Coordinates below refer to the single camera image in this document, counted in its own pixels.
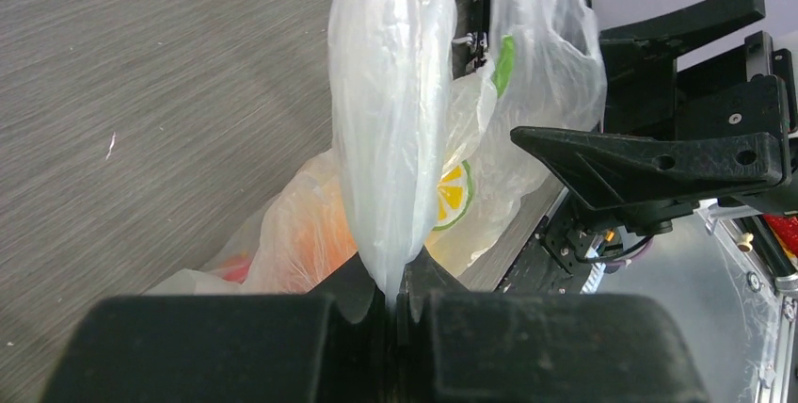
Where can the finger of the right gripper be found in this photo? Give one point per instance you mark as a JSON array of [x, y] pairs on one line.
[[677, 33], [607, 171]]

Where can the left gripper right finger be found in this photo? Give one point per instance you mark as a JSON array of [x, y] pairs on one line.
[[466, 346]]

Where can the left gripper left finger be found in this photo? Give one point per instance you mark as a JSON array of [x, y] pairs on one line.
[[313, 347]]

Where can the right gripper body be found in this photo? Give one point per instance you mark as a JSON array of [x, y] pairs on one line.
[[749, 89]]

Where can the clear printed plastic bag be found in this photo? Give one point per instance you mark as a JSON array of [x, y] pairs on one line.
[[401, 121]]

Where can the red fake lychee bunch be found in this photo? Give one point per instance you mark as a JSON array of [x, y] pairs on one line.
[[235, 269]]

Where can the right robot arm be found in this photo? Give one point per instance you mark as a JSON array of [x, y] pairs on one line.
[[619, 234]]

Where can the black box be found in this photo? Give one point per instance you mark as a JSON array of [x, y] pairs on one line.
[[541, 42]]

